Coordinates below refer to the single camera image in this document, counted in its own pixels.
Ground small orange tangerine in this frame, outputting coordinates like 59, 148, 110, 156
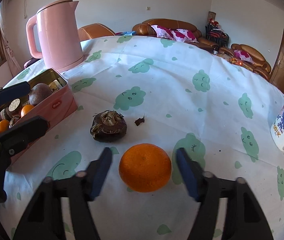
20, 105, 34, 118
0, 119, 9, 133

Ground large orange fruit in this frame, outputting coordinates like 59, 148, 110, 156
119, 143, 171, 193

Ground purple cut passion fruit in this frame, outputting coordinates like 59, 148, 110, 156
8, 98, 22, 117

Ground whole purple passion fruit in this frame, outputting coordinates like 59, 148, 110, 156
29, 83, 52, 106

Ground pink metal tin box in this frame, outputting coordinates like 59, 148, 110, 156
0, 68, 79, 165

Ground pink electric kettle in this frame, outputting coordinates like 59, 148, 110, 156
26, 0, 83, 73

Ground dark dried fruit husk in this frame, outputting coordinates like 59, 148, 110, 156
90, 110, 127, 142

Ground brown leather chair back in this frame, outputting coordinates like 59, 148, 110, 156
78, 23, 116, 42

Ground white tablecloth green clouds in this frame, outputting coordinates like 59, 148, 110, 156
0, 36, 284, 239

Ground small dark husk fragment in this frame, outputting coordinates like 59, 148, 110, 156
134, 116, 145, 126

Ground wooden coffee table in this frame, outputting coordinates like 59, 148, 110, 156
227, 57, 254, 72

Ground brown leather armchair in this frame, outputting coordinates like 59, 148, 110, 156
219, 43, 271, 81

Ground pink floral armchair cushion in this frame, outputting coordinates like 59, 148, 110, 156
234, 50, 253, 63

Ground brown leather long sofa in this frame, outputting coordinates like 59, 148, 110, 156
132, 18, 219, 53

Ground stacked chairs in corner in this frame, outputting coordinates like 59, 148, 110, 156
205, 11, 230, 47

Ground pink floral sofa cushion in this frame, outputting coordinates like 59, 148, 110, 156
151, 25, 198, 43

